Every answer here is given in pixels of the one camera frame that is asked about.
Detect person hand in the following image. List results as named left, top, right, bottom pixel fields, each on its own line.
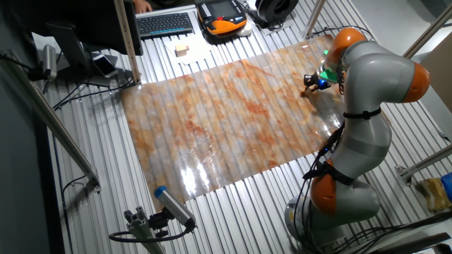
left=132, top=0, right=153, bottom=14

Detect thick black floor cable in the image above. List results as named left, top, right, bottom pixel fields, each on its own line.
left=335, top=211, right=452, bottom=253

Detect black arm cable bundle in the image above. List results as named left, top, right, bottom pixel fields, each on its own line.
left=295, top=25, right=382, bottom=253

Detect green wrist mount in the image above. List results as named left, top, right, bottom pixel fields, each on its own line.
left=316, top=49, right=339, bottom=84

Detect silver cylinder camera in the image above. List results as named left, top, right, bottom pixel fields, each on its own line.
left=42, top=44, right=58, bottom=79

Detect aluminium profile camera stand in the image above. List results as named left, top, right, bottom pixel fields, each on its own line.
left=123, top=206, right=167, bottom=254

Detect brown cardboard panel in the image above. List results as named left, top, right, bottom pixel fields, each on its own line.
left=418, top=41, right=452, bottom=103

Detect aluminium frame post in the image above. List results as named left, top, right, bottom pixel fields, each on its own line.
left=302, top=0, right=328, bottom=39
left=402, top=3, right=452, bottom=60

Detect long aluminium frame beam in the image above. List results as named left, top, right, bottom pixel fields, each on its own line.
left=0, top=49, right=102, bottom=193

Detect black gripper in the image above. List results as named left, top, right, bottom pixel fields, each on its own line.
left=302, top=73, right=332, bottom=97

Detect blue bag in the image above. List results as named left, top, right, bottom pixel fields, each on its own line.
left=440, top=171, right=452, bottom=202

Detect white smartphone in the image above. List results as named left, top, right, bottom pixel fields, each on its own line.
left=92, top=54, right=119, bottom=78

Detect short aluminium frame beam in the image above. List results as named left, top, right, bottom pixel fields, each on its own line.
left=398, top=144, right=452, bottom=181

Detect white paper sheets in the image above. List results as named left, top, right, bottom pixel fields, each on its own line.
left=165, top=33, right=213, bottom=66

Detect black cloth strap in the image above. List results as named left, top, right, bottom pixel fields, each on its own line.
left=302, top=159, right=356, bottom=187
left=342, top=107, right=382, bottom=121

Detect black desk cable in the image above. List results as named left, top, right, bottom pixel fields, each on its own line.
left=52, top=76, right=136, bottom=111

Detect black keyboard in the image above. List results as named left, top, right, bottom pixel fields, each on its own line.
left=136, top=12, right=194, bottom=40

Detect orange black teach pendant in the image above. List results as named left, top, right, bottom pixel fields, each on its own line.
left=196, top=0, right=248, bottom=36

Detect black camera cable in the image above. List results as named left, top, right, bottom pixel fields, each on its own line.
left=108, top=218, right=197, bottom=243

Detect black camera bracket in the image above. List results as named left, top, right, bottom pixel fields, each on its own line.
left=148, top=207, right=170, bottom=238

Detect white computer mouse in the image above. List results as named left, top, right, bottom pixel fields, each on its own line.
left=235, top=21, right=254, bottom=37

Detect orange marble pattern mat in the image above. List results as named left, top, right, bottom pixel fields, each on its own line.
left=121, top=34, right=350, bottom=212

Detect tan upright frame post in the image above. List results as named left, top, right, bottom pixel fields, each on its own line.
left=113, top=0, right=142, bottom=85

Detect yellow bag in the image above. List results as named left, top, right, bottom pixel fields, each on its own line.
left=420, top=177, right=452, bottom=212

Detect silver camera with blue end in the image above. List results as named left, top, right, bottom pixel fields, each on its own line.
left=153, top=185, right=197, bottom=230

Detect black computer monitor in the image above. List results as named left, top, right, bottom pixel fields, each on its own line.
left=6, top=0, right=144, bottom=87

